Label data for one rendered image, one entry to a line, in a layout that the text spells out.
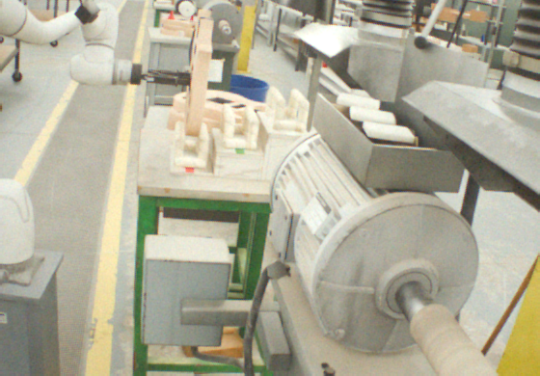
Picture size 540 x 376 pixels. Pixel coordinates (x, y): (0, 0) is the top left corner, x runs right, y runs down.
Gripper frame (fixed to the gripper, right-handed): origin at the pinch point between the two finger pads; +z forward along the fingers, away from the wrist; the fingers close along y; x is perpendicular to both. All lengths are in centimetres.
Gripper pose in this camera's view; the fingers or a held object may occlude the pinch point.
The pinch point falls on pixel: (189, 79)
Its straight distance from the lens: 203.8
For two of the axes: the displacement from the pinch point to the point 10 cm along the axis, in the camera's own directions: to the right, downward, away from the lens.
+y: 1.4, 3.5, -9.2
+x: 1.5, -9.3, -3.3
